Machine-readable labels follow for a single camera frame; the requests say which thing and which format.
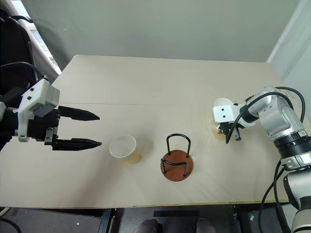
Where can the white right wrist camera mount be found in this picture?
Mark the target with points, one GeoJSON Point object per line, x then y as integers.
{"type": "Point", "coordinates": [224, 114]}

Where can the white tan paper cup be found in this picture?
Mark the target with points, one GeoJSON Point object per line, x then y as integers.
{"type": "Point", "coordinates": [222, 101]}
{"type": "Point", "coordinates": [122, 146]}

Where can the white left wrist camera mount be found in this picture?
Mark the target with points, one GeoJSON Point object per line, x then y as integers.
{"type": "Point", "coordinates": [40, 97]}

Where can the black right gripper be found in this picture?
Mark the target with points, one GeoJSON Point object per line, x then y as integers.
{"type": "Point", "coordinates": [226, 127]}

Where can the black tape strip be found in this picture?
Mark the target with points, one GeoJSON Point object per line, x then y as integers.
{"type": "Point", "coordinates": [176, 213]}

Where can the grey padded pole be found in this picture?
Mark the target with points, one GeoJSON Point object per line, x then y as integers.
{"type": "Point", "coordinates": [36, 46]}

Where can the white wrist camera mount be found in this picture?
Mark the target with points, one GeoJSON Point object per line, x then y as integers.
{"type": "Point", "coordinates": [224, 114]}
{"type": "Point", "coordinates": [40, 97]}

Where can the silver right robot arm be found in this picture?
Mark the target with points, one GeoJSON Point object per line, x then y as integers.
{"type": "Point", "coordinates": [281, 119]}

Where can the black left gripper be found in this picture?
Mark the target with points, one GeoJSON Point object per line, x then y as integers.
{"type": "Point", "coordinates": [42, 126]}

